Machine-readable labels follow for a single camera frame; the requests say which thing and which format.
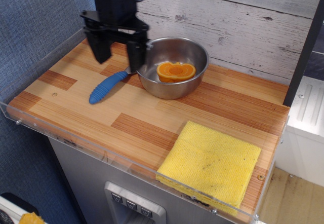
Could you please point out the blue handled metal fork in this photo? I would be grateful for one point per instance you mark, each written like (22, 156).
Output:
(102, 89)

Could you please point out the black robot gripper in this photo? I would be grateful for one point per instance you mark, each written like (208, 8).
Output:
(116, 21)

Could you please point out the clear acrylic table guard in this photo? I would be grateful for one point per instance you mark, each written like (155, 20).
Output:
(52, 97)

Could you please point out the white toy sink unit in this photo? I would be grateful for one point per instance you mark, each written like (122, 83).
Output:
(300, 152)

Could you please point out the black vertical post right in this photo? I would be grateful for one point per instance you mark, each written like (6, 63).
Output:
(305, 55)

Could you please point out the yellow object bottom left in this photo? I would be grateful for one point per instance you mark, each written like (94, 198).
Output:
(31, 218)

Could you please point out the silver toy fridge cabinet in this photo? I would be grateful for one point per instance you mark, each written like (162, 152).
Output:
(108, 192)

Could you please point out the yellow folded cloth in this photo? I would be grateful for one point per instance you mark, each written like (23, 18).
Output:
(213, 167)

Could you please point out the orange toy fruit slice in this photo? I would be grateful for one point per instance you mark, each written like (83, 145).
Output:
(169, 72)

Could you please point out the silver metal bowl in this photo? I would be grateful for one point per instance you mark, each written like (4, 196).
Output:
(173, 50)

